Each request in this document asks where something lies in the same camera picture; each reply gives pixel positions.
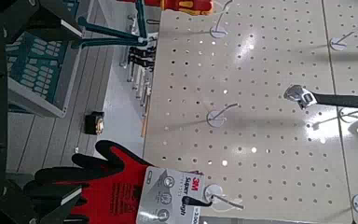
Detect black handled adjustable wrench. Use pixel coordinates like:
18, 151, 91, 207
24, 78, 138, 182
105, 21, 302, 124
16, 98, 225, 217
282, 84, 358, 110

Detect red yellow screwdriver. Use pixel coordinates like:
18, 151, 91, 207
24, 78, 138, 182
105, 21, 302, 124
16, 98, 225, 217
116, 0, 214, 17

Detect white perforated pegboard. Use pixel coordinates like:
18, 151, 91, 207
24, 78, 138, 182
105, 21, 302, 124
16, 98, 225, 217
143, 0, 358, 224

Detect white wheeled metal stand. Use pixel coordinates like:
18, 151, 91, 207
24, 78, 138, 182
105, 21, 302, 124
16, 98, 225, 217
119, 12, 157, 118

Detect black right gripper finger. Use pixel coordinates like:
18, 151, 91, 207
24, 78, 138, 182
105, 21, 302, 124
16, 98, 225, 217
7, 0, 84, 45
7, 181, 84, 224

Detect grey teal plastic crate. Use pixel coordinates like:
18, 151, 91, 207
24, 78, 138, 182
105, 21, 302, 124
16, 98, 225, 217
6, 0, 152, 119

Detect red black work gloves pack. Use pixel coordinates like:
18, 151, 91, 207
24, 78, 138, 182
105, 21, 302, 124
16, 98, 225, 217
22, 139, 213, 224

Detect black block with brass knob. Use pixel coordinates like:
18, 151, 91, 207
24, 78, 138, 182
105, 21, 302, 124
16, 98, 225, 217
84, 111, 105, 135

